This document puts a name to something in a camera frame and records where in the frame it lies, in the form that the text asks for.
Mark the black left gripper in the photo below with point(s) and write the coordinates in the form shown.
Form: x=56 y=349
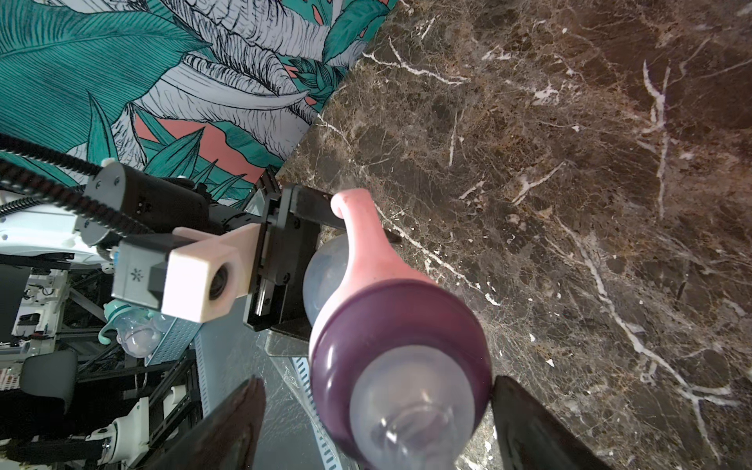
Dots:
x=291 y=222

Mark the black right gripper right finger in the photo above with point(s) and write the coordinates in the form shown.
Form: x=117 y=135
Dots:
x=530 y=437

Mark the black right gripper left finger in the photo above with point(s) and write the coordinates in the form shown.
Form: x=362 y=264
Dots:
x=226 y=439

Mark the clear baby bottle body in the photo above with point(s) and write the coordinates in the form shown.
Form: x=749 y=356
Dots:
x=324 y=275

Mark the purple collar with nipple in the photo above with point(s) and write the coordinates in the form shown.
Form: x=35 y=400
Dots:
x=401 y=376

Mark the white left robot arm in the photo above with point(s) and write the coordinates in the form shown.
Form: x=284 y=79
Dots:
x=84 y=225

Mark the spare teal baby bottle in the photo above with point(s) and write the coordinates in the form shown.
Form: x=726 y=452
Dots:
x=137 y=330

